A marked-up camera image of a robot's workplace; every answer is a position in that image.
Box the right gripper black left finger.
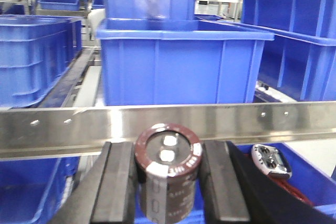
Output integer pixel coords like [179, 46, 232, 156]
[49, 142, 137, 223]

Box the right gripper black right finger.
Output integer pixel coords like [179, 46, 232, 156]
[201, 141, 335, 223]

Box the brown cylindrical capacitor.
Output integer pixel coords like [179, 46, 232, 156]
[134, 123, 203, 223]

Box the blue bin below left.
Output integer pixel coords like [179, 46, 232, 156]
[1, 157, 79, 223]

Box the large blue bin right lower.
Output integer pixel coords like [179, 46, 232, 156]
[196, 15, 335, 103]

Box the large blue bin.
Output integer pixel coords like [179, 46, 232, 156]
[241, 0, 335, 39]
[196, 15, 335, 103]

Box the small blue bin background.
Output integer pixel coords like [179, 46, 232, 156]
[38, 0, 80, 11]

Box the large blue bin right upper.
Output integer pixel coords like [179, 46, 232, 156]
[241, 0, 335, 39]

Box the white handheld device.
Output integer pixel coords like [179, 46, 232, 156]
[250, 144, 292, 180]

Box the red cable bundle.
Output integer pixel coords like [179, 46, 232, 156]
[270, 175, 314, 208]

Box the steel shelf front rail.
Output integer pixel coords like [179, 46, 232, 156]
[1, 101, 335, 161]

